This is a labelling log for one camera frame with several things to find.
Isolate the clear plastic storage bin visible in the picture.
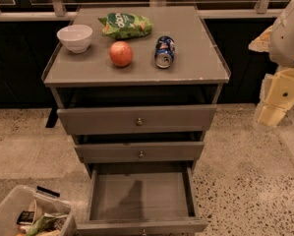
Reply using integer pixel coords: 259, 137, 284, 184
0, 185, 76, 236

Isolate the grey top drawer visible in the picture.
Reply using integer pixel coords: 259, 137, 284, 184
57, 105, 216, 135

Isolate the black item in bin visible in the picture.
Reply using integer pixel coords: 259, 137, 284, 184
17, 210, 35, 225

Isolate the white ceramic bowl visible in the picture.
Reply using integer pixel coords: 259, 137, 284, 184
57, 25, 92, 53

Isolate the grey middle drawer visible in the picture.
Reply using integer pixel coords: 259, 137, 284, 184
75, 142, 205, 163

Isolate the red apple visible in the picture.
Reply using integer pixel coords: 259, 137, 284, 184
109, 41, 133, 67

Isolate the grey drawer cabinet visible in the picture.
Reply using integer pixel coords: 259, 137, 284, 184
41, 5, 232, 236

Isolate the blue soda can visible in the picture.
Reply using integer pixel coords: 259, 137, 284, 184
154, 36, 175, 69

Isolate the grey open bottom drawer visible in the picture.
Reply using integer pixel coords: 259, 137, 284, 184
77, 163, 207, 236

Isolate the green chip bag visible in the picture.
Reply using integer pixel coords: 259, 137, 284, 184
98, 13, 152, 40

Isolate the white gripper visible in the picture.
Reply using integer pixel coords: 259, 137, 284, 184
248, 0, 294, 127

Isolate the green packet in bin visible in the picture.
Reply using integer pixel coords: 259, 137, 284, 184
25, 213, 68, 236

